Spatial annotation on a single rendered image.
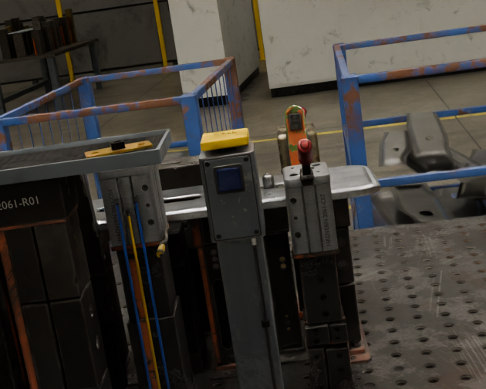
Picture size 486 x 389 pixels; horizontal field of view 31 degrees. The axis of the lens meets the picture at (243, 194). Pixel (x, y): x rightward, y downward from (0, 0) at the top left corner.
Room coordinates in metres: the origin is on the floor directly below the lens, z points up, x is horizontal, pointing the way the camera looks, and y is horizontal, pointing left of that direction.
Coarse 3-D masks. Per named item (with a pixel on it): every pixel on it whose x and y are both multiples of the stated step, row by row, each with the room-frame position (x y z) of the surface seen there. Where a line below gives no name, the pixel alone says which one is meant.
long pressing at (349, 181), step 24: (336, 168) 1.49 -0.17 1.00; (360, 168) 1.47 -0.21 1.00; (168, 192) 1.50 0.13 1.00; (192, 192) 1.47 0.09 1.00; (264, 192) 1.40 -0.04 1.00; (336, 192) 1.34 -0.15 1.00; (360, 192) 1.33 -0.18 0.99; (96, 216) 1.41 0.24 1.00; (168, 216) 1.35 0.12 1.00; (192, 216) 1.35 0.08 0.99
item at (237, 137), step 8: (208, 136) 1.11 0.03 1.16; (216, 136) 1.10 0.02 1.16; (224, 136) 1.09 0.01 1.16; (232, 136) 1.08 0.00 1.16; (240, 136) 1.08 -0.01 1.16; (248, 136) 1.11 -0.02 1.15; (208, 144) 1.07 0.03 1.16; (216, 144) 1.07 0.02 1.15; (224, 144) 1.07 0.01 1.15; (232, 144) 1.07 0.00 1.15; (240, 144) 1.07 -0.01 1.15
